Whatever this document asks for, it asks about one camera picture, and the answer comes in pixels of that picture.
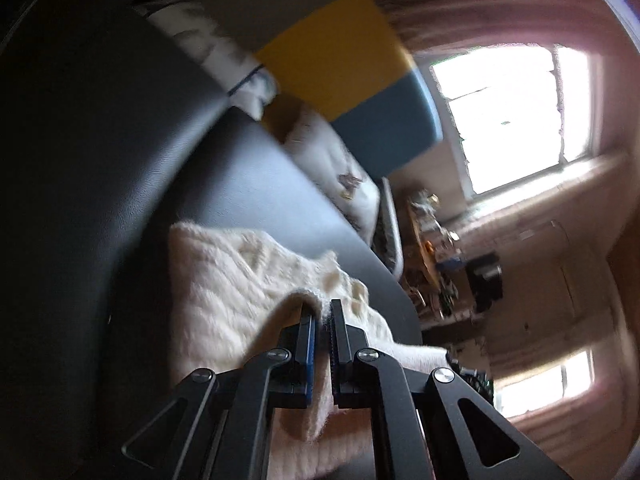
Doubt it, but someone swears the geometric pattern pillow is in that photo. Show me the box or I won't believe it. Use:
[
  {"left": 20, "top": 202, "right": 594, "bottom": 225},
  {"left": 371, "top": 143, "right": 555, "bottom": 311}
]
[{"left": 148, "top": 1, "right": 279, "bottom": 122}]

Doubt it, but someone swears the window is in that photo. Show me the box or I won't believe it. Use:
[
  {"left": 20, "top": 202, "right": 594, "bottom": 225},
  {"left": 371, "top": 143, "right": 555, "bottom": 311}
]
[{"left": 428, "top": 44, "right": 597, "bottom": 200}]

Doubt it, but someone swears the tricolour sofa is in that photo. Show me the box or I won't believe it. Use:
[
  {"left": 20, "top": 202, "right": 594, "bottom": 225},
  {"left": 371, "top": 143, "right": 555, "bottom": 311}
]
[{"left": 122, "top": 0, "right": 442, "bottom": 274}]

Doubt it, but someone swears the cream knitted sweater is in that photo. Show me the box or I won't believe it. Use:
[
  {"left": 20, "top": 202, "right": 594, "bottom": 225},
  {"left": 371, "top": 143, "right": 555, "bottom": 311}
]
[{"left": 168, "top": 222, "right": 448, "bottom": 479}]

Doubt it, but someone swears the deer print pillow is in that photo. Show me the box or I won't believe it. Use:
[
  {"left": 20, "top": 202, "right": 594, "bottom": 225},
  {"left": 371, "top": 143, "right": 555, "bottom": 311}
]
[{"left": 283, "top": 105, "right": 380, "bottom": 246}]

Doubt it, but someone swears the wooden side table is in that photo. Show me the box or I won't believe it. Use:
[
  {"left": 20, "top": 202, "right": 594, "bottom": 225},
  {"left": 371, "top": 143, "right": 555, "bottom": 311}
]
[{"left": 401, "top": 188, "right": 503, "bottom": 330}]

